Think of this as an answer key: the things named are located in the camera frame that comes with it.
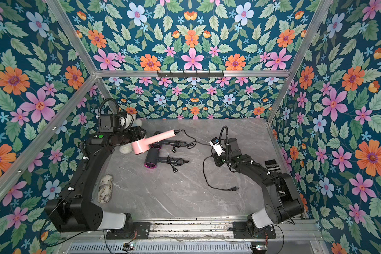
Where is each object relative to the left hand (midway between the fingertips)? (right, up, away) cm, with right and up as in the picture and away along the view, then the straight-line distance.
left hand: (141, 131), depth 79 cm
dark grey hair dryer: (+2, -9, +22) cm, 24 cm away
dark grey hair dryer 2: (+1, -16, +14) cm, 21 cm away
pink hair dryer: (+2, -7, -4) cm, 8 cm away
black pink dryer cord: (+31, -19, +19) cm, 42 cm away
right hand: (+40, -12, +12) cm, 43 cm away
